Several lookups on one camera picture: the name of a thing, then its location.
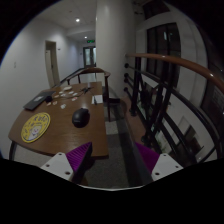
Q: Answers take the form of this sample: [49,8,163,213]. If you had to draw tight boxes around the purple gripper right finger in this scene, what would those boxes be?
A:
[135,142,184,182]

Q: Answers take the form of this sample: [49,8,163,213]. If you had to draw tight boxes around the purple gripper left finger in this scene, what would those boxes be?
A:
[40,141,94,185]

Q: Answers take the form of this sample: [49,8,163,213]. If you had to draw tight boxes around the black computer mouse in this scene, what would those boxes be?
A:
[72,108,90,128]

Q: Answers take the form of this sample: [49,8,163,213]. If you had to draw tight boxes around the round yellow mouse pad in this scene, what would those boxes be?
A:
[21,112,51,143]

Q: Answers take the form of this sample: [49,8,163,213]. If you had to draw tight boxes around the wooden table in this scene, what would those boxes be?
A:
[8,82,109,160]

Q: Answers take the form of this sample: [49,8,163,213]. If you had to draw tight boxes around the white paper sheet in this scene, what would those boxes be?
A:
[92,95,103,104]

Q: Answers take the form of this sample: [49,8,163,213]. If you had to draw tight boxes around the wooden chair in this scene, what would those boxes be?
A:
[66,67,120,121]

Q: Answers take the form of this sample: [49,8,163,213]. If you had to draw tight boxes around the small black round object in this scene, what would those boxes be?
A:
[45,96,52,103]

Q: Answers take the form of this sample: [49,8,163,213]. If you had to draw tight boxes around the black glasses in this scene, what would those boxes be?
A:
[80,87,93,94]

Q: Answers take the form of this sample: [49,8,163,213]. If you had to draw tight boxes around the dark grey laptop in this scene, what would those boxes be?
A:
[23,91,54,111]

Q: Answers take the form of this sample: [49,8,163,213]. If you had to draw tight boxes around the wooden stair handrail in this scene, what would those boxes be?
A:
[125,53,224,94]

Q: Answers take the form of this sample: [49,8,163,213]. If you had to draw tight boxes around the glass double door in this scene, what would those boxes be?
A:
[83,46,96,67]

